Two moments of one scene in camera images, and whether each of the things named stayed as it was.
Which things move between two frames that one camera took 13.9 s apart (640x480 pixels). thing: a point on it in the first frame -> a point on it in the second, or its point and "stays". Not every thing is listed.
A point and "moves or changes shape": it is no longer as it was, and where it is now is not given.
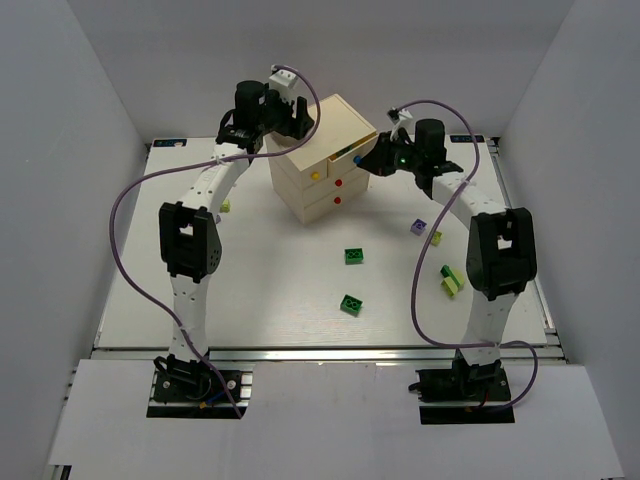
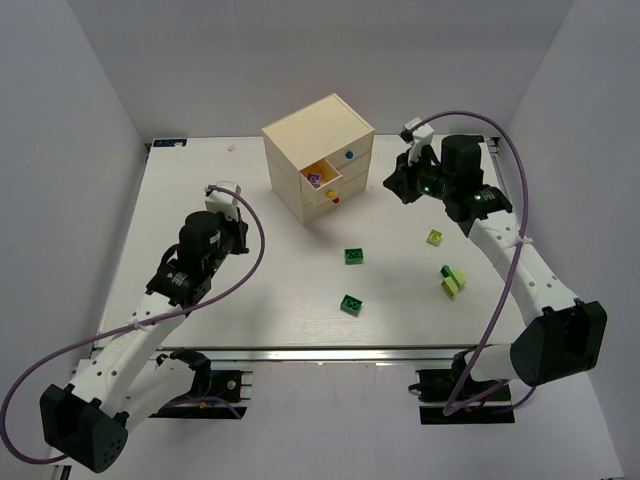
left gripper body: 288,118 -> 238,232
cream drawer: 314,174 moves or changes shape
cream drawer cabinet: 324,172 stays
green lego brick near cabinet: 353,256 stays
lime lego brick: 436,238 stays
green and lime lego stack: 453,279 stays
